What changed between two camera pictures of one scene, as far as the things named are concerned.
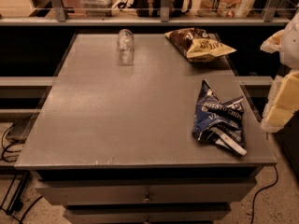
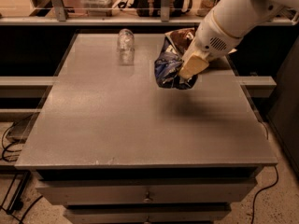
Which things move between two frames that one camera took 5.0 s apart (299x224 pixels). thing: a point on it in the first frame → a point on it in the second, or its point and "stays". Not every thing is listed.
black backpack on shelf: x=147 y=1 stays
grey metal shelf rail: x=62 y=19 stays
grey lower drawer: x=146 y=214 stays
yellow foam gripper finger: x=282 y=101 → x=210 y=42
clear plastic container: x=96 y=0 stays
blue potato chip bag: x=220 y=121 → x=167 y=66
